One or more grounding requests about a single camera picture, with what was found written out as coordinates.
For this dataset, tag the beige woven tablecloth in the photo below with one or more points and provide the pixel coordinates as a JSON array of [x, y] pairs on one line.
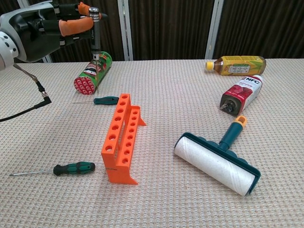
[[166, 95]]

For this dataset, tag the teal lint roller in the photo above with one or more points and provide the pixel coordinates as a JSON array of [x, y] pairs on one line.
[[213, 164]]

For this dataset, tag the green Pringles chips can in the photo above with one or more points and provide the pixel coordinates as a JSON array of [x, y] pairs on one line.
[[86, 77]]

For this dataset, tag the yellow tea bottle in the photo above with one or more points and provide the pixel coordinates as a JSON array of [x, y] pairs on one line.
[[237, 65]]

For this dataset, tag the red NFC juice bottle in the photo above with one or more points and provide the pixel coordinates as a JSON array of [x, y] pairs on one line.
[[240, 95]]

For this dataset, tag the orange tool holder rack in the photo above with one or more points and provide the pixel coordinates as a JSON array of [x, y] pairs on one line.
[[114, 133]]

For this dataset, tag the black metal precision screwdriver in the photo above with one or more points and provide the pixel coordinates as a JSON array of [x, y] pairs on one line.
[[95, 42]]

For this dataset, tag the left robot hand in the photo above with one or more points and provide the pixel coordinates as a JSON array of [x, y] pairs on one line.
[[35, 35]]

